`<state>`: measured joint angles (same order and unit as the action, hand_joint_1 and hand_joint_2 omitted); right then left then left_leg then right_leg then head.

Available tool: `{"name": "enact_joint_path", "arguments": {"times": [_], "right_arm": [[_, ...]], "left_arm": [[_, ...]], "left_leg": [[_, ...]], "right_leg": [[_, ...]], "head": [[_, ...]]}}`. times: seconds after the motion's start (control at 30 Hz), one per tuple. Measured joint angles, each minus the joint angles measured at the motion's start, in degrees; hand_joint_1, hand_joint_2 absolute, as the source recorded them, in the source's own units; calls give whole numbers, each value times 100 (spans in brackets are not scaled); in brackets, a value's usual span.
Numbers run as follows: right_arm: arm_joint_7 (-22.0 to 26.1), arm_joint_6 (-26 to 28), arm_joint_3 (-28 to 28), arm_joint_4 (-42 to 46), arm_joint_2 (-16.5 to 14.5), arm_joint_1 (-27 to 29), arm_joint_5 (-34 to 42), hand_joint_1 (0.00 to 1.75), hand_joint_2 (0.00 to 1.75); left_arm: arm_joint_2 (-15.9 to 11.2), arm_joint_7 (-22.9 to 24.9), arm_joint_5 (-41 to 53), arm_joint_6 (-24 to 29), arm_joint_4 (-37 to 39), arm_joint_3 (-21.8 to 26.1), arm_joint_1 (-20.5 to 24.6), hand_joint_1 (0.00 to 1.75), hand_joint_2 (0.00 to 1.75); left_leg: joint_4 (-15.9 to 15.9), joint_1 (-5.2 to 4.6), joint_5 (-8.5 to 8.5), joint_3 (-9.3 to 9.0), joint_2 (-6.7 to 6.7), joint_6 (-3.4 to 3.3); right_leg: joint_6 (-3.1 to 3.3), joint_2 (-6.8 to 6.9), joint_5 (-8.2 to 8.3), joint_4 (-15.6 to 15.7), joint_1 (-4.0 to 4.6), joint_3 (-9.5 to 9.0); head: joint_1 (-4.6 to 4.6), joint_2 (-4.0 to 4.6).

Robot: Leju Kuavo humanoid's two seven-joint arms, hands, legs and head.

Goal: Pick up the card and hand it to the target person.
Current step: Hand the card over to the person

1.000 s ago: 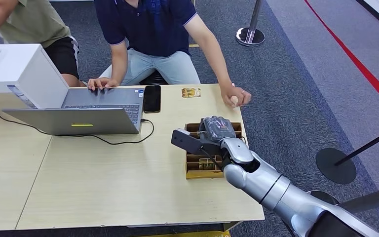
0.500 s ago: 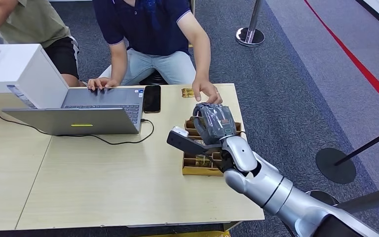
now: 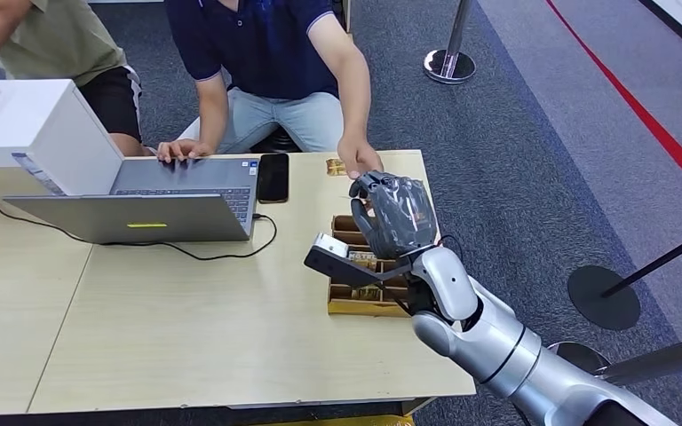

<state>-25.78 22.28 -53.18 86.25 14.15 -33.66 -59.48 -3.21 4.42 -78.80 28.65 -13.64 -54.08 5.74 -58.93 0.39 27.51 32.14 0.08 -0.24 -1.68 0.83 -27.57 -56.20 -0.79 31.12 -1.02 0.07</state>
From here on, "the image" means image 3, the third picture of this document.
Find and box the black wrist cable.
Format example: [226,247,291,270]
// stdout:
[437,234,465,264]

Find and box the person's left hand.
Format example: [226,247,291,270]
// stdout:
[337,138,385,180]

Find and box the white box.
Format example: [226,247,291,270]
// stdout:
[0,78,125,199]

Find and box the wooden card holder box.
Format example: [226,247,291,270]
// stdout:
[326,214,414,320]

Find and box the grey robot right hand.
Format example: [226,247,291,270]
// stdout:
[349,171,440,261]

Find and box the gold hotel card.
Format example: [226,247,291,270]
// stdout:
[346,250,379,272]
[349,285,385,302]

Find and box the chrome stanchion post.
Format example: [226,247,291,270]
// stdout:
[422,0,478,86]

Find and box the black stool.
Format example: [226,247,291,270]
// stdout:
[249,125,305,155]

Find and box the black laptop cable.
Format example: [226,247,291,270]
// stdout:
[0,185,279,262]

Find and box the person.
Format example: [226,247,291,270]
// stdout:
[156,0,385,180]
[0,0,146,158]

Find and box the person's right hand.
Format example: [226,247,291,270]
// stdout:
[155,138,215,164]

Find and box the grey stanchion post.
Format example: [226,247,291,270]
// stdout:
[546,331,682,388]

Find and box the black stanchion post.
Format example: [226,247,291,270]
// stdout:
[567,221,682,332]

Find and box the red floor tape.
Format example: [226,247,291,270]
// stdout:
[543,0,682,210]

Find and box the black smartphone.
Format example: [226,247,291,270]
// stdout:
[256,153,291,205]

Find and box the silver grey laptop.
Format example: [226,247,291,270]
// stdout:
[2,155,260,246]

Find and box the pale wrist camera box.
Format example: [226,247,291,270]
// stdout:
[304,233,414,289]

